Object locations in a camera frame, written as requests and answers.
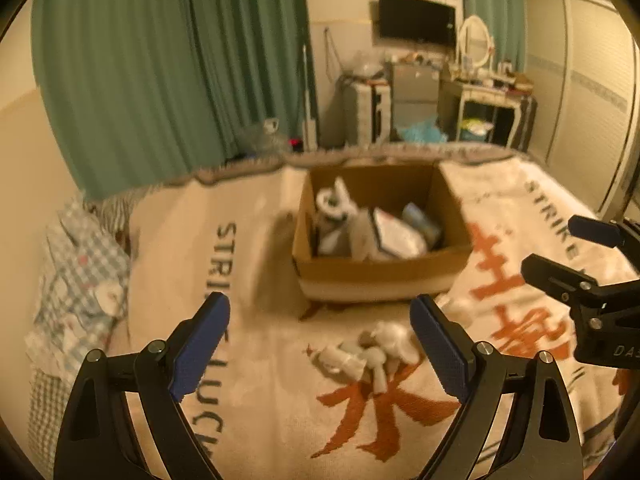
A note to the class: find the cream printed blanket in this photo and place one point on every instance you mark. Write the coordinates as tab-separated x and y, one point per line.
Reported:
270	340

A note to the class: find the wide green curtain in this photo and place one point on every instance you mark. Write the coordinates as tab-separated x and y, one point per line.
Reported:
150	70

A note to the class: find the small red black device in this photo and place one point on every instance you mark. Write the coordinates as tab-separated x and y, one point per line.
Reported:
296	145

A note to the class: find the white sliding wardrobe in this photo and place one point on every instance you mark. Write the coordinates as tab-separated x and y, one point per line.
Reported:
585	90

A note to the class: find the blue plaid quilt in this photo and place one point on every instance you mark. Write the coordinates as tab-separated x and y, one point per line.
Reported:
75	270

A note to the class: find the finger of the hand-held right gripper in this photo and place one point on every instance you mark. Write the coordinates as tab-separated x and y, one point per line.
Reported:
555	277
595	230

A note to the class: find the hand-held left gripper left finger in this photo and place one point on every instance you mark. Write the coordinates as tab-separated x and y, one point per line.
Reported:
197	350

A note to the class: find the items inside box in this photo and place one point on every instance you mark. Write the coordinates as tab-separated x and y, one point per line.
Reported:
334	210

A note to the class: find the white pole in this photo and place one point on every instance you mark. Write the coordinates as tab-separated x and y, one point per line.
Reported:
306	95

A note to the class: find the grey suitcase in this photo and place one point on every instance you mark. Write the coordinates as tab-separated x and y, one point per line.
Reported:
362	112

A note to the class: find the white dressing table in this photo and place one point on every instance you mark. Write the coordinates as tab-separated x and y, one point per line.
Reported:
480	95

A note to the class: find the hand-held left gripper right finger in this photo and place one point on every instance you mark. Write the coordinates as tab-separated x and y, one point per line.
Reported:
442	350

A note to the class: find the black wall television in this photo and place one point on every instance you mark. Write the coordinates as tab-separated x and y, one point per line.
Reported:
415	19

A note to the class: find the oval white vanity mirror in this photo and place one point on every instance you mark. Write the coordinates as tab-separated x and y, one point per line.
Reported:
475	40

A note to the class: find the narrow green curtain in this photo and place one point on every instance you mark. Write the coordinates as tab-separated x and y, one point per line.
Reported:
492	5

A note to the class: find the white flat packet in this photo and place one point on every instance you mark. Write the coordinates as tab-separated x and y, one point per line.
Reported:
397	232

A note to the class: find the blue plastic bag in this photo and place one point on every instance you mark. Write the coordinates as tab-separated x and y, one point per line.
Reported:
422	132

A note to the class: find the blue grey soft pouch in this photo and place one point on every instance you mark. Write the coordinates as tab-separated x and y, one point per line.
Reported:
422	220

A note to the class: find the clear plastic bag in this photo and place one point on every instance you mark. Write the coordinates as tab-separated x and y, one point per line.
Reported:
367	66

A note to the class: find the clear plastic jug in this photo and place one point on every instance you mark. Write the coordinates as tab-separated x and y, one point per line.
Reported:
265	137

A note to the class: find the brown cardboard box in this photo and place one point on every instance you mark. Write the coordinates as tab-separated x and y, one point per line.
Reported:
380	275

